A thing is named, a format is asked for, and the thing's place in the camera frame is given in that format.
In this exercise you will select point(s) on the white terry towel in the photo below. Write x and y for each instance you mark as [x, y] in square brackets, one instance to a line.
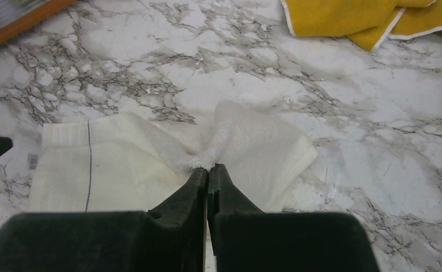
[124, 162]

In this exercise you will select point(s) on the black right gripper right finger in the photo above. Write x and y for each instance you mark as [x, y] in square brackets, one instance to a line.
[244, 238]

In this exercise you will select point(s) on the yellow towel white trim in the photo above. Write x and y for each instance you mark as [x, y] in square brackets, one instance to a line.
[366, 23]

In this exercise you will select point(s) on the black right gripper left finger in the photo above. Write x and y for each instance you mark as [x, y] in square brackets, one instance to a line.
[169, 237]

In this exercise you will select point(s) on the wooden shelf rack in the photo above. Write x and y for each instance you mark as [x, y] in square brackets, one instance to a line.
[19, 16]

